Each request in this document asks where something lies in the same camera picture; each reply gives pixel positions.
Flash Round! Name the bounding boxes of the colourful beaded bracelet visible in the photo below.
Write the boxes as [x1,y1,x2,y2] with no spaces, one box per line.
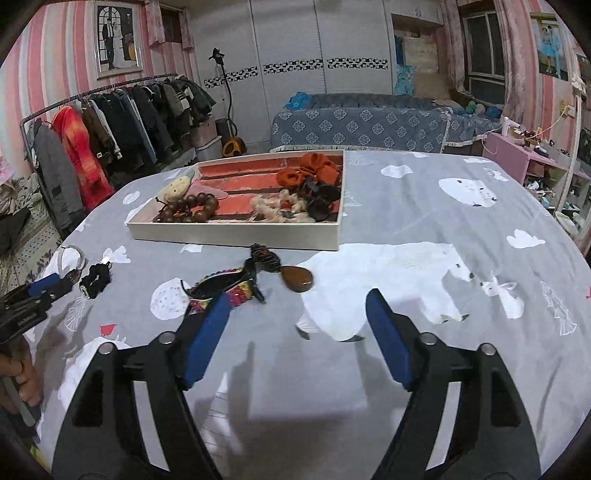
[182,258,266,319]

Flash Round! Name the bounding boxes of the sofa with blue patterned cover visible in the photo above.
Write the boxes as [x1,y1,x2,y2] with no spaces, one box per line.
[270,92,504,153]

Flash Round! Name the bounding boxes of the white wardrobe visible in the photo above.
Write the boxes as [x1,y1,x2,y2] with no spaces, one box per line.
[189,0,444,146]

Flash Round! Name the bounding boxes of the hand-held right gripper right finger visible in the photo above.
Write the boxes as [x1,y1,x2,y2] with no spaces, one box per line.
[365,288,543,480]

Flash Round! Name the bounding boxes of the framed wall poster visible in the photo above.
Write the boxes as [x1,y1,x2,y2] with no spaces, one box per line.
[93,1,144,80]

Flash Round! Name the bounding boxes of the black claw hair clip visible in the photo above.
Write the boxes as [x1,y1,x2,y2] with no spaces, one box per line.
[295,180,342,221]

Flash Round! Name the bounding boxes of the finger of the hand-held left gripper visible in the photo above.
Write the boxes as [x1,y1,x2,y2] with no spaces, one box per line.
[0,291,52,324]
[25,272,75,298]

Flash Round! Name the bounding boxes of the orange fabric scrunchie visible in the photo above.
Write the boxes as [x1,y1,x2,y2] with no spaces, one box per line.
[276,153,343,190]

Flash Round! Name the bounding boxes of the row of hanging clothes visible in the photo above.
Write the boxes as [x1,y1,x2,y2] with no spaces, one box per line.
[23,76,218,232]

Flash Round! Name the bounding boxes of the pink desk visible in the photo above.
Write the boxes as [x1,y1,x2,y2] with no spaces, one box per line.
[482,131,591,185]

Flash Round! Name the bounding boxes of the brown teardrop pendant braided cord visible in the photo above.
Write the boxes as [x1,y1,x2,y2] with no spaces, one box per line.
[249,243,315,294]

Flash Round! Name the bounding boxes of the person's left hand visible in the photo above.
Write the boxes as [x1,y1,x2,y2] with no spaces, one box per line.
[0,348,44,407]

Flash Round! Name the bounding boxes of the small dark window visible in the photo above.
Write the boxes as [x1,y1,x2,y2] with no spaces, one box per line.
[159,7,183,44]

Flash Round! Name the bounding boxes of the metal clothes rack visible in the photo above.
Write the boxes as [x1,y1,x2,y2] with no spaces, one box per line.
[19,73,178,222]

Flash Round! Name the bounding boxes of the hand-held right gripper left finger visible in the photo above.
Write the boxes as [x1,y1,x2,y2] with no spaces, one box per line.
[51,292,234,480]

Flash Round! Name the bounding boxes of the dark cloth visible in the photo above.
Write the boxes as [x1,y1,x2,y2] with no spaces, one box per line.
[0,208,31,254]

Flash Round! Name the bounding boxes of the garment steamer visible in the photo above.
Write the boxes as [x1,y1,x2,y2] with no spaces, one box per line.
[208,47,247,158]

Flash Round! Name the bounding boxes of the grey polar bear printed blanket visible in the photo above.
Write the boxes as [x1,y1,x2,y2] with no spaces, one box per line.
[34,150,591,480]

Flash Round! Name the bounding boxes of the pink hair accessory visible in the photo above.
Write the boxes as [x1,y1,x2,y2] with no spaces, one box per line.
[189,182,229,201]

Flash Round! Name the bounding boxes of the brown wooden bead bracelet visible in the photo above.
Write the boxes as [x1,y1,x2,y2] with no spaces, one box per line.
[178,193,220,223]

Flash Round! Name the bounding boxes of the unframed wall poster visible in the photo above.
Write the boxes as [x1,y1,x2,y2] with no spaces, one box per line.
[530,13,570,81]

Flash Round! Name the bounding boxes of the blue cloth bundle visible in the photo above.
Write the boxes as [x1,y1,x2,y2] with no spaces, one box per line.
[284,91,315,110]

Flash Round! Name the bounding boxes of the plastic storage box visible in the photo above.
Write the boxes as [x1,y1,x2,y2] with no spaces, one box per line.
[189,117,225,162]

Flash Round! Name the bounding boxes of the white framed mirror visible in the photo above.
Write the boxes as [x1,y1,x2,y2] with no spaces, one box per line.
[551,46,591,241]

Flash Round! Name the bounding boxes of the silver metal bangle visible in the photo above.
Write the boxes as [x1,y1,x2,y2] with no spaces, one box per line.
[58,244,88,282]

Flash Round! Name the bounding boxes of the blue hanging cloth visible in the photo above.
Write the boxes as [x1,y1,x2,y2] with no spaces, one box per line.
[392,37,416,95]

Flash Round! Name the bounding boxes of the cream tray with red lining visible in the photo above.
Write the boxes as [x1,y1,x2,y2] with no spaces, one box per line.
[126,148,346,252]

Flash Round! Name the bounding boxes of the black scrunchie with charm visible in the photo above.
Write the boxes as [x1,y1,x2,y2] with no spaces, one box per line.
[78,258,112,300]

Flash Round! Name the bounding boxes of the short pink curtain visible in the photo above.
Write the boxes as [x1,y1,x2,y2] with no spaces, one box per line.
[144,0,195,49]

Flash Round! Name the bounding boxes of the beige lace scrunchie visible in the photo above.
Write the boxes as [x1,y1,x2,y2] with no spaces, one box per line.
[249,191,308,225]

